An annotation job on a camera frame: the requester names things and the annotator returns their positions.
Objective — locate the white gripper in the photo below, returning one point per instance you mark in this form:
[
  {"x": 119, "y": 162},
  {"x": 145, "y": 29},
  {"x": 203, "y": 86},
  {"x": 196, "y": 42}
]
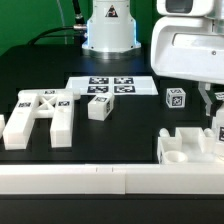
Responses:
[{"x": 188, "y": 43}]

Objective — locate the white chair seat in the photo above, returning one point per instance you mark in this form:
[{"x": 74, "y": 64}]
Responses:
[{"x": 191, "y": 145}]

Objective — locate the white tagged cube right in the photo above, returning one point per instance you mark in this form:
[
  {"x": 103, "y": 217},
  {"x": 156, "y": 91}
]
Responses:
[{"x": 220, "y": 96}]

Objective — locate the white tagged cube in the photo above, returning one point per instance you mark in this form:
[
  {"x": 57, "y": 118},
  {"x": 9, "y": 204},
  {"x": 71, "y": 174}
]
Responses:
[
  {"x": 175, "y": 97},
  {"x": 220, "y": 96}
]

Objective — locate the marker sheet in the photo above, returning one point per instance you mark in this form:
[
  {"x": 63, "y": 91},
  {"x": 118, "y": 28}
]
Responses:
[{"x": 118, "y": 85}]

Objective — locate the white block left edge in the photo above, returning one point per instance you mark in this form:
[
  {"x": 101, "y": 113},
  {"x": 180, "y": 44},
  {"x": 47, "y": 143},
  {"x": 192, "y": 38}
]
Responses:
[{"x": 2, "y": 124}]

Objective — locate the white front rail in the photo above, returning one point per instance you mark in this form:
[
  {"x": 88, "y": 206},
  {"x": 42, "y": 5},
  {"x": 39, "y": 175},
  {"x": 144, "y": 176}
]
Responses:
[{"x": 112, "y": 179}]

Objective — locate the white chair back frame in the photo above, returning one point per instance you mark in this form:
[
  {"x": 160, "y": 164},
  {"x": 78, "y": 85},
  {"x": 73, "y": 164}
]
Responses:
[{"x": 54, "y": 104}]

